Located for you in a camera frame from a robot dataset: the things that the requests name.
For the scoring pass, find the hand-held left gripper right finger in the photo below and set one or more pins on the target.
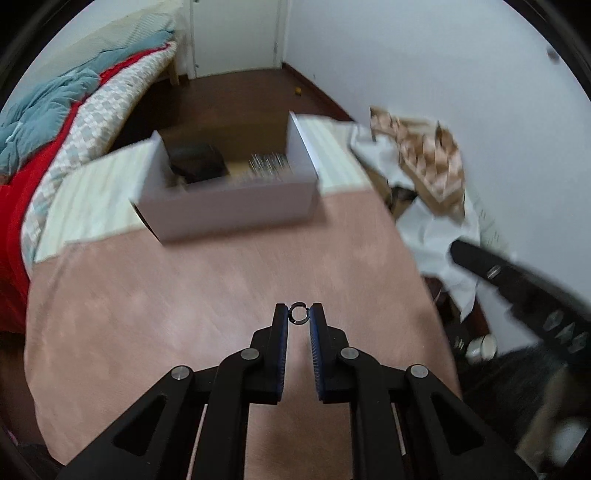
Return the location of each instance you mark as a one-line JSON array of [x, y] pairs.
[[316, 355]]

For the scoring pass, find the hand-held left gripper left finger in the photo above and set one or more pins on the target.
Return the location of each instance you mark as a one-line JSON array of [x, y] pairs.
[[281, 355]]

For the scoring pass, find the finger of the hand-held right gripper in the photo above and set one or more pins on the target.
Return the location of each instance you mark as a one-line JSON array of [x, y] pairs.
[[485, 267]]

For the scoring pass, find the white cardboard box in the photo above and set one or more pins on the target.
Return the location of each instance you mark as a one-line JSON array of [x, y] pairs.
[[231, 207]]

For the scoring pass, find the black smart band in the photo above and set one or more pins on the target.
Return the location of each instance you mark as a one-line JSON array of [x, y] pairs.
[[194, 161]]

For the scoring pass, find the white power strip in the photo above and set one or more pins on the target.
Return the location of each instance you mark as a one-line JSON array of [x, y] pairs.
[[490, 226]]

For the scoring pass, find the white cloth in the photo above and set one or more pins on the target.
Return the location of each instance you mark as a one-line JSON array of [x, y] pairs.
[[434, 240]]

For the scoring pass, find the white round cup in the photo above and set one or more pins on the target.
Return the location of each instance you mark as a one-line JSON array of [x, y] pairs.
[[481, 347]]

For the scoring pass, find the pink and striped mat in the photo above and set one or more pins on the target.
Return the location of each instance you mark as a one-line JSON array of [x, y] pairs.
[[184, 300]]

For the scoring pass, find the brown checkered scarf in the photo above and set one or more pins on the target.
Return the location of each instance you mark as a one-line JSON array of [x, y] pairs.
[[429, 161]]

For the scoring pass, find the grey checkered bed cover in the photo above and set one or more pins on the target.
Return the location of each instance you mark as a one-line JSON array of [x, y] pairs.
[[97, 120]]

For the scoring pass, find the bed with colourful blankets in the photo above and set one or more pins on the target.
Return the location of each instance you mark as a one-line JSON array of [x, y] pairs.
[[14, 221]]

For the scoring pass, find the wooden bed leg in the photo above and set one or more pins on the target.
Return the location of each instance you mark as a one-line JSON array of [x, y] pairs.
[[174, 71]]

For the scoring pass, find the white door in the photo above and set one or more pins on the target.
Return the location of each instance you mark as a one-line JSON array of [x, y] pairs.
[[235, 34]]

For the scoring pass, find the teal quilt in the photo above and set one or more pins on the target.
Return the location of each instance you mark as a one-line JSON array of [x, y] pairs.
[[41, 106]]

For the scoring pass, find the beige striped pillow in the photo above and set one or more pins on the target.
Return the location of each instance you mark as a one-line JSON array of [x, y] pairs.
[[147, 23]]

